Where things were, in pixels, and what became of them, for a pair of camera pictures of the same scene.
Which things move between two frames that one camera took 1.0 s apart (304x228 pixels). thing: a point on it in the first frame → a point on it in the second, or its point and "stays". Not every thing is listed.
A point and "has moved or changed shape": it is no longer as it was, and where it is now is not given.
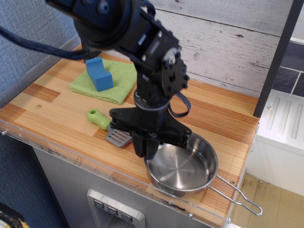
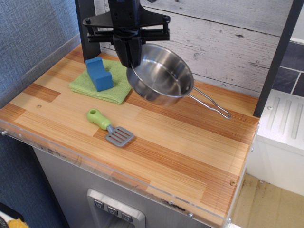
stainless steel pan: (180, 171) has moved or changed shape
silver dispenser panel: (106, 211) stays
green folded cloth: (125, 76) stays
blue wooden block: (101, 79) stays
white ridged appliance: (277, 156) stays
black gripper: (155, 122) → (127, 18)
